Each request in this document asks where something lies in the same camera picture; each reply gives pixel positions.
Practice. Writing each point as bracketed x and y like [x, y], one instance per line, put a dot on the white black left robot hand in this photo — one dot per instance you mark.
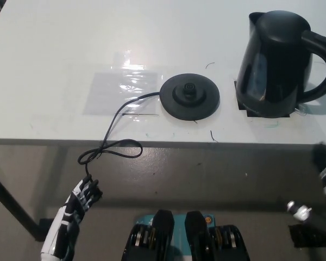
[68, 214]

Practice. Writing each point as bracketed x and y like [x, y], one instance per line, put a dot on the black electric kettle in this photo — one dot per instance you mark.
[274, 68]

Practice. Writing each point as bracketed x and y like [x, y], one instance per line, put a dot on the black teal robot torso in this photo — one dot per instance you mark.
[163, 239]

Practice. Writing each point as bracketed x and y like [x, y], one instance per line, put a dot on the round black kettle base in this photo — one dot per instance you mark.
[203, 104]

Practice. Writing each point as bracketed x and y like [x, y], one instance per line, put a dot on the black diagonal table leg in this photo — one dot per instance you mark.
[13, 198]

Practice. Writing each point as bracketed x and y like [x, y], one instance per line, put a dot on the black tape patch on table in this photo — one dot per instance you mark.
[240, 104]

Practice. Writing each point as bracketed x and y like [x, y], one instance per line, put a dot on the clear plastic tape sheet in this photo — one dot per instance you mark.
[114, 92]

